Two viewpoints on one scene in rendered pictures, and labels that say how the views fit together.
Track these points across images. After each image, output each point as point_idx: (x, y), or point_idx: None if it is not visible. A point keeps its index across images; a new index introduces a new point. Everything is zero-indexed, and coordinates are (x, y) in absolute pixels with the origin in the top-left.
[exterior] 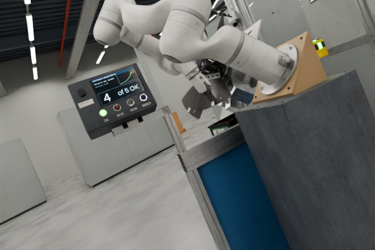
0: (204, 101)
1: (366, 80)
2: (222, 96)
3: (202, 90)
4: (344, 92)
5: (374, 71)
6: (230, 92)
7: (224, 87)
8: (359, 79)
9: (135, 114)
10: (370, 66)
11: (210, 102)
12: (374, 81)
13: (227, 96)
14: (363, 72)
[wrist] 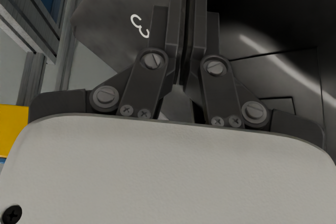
0: (334, 18)
1: (99, 68)
2: (128, 36)
3: (146, 147)
4: None
5: (81, 77)
6: (104, 61)
7: (178, 120)
8: (109, 73)
9: None
10: (81, 87)
11: None
12: (89, 63)
13: (92, 27)
14: (97, 82)
